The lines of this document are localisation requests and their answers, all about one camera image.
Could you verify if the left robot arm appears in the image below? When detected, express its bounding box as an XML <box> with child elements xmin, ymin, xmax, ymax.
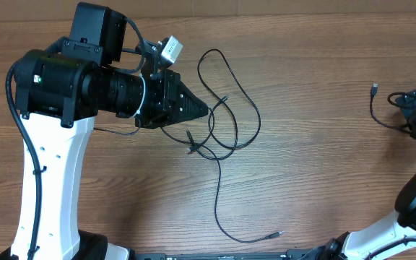
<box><xmin>0</xmin><ymin>2</ymin><xmax>208</xmax><ymax>259</ymax></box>

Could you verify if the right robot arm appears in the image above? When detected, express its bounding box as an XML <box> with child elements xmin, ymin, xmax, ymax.
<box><xmin>313</xmin><ymin>84</ymin><xmax>416</xmax><ymax>260</ymax></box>

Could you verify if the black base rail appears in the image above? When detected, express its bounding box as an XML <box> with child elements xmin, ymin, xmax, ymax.
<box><xmin>130</xmin><ymin>246</ymin><xmax>324</xmax><ymax>260</ymax></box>

